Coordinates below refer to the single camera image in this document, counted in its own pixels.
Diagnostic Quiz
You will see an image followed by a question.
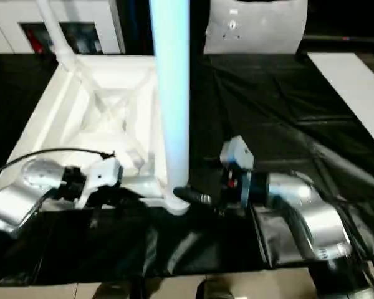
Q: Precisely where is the white plastic table leg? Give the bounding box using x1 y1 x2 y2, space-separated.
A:
36 0 80 68
148 0 192 211

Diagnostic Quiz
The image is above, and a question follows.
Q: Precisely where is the white plastic table top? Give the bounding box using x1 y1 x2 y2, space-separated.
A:
0 54 193 216

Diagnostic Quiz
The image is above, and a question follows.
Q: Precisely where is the black right robot foot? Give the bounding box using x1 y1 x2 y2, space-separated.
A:
196 278 236 299

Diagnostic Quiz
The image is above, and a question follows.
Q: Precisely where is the black robot foot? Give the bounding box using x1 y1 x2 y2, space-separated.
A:
92 282 133 299
196 278 236 299

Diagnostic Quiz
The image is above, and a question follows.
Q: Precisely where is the black left robot foot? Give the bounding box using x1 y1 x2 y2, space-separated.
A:
92 282 133 299

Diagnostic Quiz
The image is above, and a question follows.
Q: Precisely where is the white flat board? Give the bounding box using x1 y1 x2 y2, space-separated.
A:
306 52 374 155

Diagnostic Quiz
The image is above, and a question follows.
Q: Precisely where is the black box with yellow label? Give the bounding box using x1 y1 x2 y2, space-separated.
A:
115 0 214 57

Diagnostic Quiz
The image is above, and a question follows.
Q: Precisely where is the white cabinet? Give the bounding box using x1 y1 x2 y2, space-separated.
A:
0 0 124 57

